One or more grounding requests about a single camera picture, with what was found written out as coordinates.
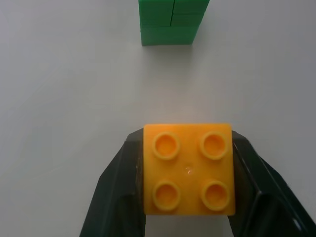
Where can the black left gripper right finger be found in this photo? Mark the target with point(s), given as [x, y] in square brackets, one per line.
[266, 197]

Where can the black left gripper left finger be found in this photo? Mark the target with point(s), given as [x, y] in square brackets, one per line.
[116, 187]

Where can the orange studded building block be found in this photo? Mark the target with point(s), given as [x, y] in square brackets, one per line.
[190, 170]

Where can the green building block cube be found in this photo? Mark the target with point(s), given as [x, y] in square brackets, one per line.
[170, 22]

